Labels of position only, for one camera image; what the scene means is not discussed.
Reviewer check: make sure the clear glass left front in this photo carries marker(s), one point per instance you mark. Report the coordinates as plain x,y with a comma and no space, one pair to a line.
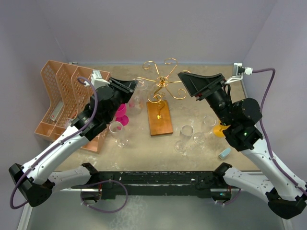
117,131

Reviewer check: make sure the clear wine glass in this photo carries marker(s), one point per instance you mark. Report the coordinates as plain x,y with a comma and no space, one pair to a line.
136,102
208,123

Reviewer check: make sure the light blue small box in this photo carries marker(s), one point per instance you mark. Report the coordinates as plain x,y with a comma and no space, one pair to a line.
225,153

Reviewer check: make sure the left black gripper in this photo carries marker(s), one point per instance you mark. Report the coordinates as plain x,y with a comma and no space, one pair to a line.
126,87

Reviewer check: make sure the small clear glass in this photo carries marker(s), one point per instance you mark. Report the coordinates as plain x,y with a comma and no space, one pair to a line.
199,138

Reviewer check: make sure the yellow plastic wine glass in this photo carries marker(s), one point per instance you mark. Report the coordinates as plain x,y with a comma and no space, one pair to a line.
218,130

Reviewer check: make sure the black table front rail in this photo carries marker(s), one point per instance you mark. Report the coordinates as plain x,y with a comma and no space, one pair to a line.
156,183

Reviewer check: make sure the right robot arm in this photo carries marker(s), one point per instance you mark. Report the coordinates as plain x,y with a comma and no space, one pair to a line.
283,191

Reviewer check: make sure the silver red tube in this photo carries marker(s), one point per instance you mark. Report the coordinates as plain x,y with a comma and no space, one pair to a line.
57,111

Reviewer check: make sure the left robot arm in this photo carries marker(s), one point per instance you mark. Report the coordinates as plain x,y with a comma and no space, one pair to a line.
36,180

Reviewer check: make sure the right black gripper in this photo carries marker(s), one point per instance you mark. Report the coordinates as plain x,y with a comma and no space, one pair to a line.
197,85

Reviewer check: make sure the pink plastic wine glass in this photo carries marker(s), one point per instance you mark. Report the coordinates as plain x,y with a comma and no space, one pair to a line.
121,115

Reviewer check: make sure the clear champagne flute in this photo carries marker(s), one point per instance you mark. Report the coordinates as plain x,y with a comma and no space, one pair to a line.
185,135

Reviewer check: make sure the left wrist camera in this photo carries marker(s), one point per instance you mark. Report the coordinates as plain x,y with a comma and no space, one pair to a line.
97,79

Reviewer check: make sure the orange plastic file organizer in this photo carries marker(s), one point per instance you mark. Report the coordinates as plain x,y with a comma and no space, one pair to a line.
61,84

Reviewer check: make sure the gold wire wine glass rack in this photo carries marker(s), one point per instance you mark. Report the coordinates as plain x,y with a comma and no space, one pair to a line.
158,112

